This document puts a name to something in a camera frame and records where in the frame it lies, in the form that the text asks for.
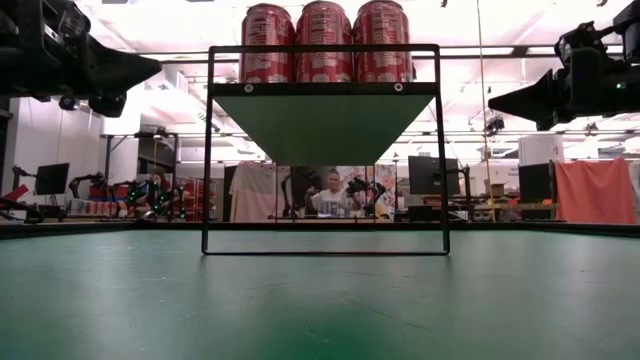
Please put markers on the red Coke can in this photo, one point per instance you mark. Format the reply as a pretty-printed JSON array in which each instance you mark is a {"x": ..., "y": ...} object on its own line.
[{"x": 324, "y": 45}]

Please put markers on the white cabinet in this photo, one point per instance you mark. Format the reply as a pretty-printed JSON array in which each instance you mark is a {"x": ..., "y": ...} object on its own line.
[{"x": 540, "y": 149}]

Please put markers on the white pink hanging cloth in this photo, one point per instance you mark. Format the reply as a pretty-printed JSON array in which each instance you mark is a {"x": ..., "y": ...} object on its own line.
[{"x": 252, "y": 190}]

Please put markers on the black left wrist camera housing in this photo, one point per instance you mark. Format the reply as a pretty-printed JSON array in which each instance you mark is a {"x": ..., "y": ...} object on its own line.
[{"x": 67, "y": 102}]

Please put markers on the black metal rig frame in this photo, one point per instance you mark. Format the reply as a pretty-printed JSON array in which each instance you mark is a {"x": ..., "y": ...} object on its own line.
[{"x": 300, "y": 226}]

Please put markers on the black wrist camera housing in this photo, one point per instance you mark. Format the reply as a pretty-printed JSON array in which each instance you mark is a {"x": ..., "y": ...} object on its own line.
[
  {"x": 67, "y": 102},
  {"x": 580, "y": 45}
]

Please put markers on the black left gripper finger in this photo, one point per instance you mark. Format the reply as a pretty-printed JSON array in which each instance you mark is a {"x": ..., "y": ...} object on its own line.
[{"x": 125, "y": 70}]

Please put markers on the black ceiling camera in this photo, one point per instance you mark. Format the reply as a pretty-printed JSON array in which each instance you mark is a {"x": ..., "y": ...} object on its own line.
[{"x": 494, "y": 125}]

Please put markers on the red soda can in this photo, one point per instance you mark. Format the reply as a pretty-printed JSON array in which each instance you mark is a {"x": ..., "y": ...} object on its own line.
[{"x": 382, "y": 45}]

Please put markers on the floral hanging cloth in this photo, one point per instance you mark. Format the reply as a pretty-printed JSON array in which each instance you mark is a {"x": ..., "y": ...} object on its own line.
[{"x": 389, "y": 175}]

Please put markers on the red Coca-Cola can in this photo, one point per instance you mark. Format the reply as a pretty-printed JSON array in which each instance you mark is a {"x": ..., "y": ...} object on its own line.
[{"x": 267, "y": 45}]

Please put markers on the black monitor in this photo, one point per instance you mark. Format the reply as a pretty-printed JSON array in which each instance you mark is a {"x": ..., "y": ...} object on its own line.
[
  {"x": 430, "y": 175},
  {"x": 52, "y": 179},
  {"x": 535, "y": 182}
]

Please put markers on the person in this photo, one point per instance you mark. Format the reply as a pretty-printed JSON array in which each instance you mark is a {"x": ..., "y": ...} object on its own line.
[
  {"x": 157, "y": 192},
  {"x": 332, "y": 197}
]

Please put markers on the black metal rack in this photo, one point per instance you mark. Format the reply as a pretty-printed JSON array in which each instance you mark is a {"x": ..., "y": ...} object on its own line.
[{"x": 107, "y": 165}]

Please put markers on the wooden shelf black metal frame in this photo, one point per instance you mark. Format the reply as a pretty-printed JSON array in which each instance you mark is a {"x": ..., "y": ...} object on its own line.
[{"x": 325, "y": 125}]

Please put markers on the brown cardboard box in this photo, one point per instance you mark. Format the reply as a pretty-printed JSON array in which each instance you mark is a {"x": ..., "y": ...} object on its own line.
[{"x": 498, "y": 189}]

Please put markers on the black right wrist camera housing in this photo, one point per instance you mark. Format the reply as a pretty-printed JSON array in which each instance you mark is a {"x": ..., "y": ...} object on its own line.
[{"x": 580, "y": 45}]

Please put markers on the distant cluttered desk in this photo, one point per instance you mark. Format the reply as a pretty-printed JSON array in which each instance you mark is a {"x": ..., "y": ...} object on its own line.
[{"x": 500, "y": 206}]

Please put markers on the dark storage rack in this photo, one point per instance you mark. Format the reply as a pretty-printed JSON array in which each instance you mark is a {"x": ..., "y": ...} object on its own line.
[{"x": 5, "y": 150}]

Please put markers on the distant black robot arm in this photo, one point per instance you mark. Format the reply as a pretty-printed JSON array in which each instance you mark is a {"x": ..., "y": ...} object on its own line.
[
  {"x": 87, "y": 181},
  {"x": 365, "y": 190},
  {"x": 300, "y": 187}
]

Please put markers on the orange hanging cloth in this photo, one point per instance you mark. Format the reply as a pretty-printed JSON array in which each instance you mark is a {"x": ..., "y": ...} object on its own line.
[{"x": 595, "y": 192}]

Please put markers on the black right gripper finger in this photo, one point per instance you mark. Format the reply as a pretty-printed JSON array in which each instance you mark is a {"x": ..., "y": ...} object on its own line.
[{"x": 535, "y": 102}]

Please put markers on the distant black red robot arm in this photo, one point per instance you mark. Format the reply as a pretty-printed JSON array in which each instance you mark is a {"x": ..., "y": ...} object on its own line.
[{"x": 15, "y": 202}]

